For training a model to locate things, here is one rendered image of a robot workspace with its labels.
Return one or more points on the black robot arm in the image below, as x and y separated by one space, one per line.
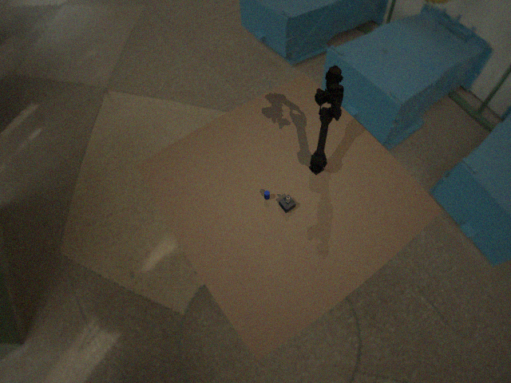
318 159

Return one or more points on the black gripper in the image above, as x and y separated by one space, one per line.
336 99

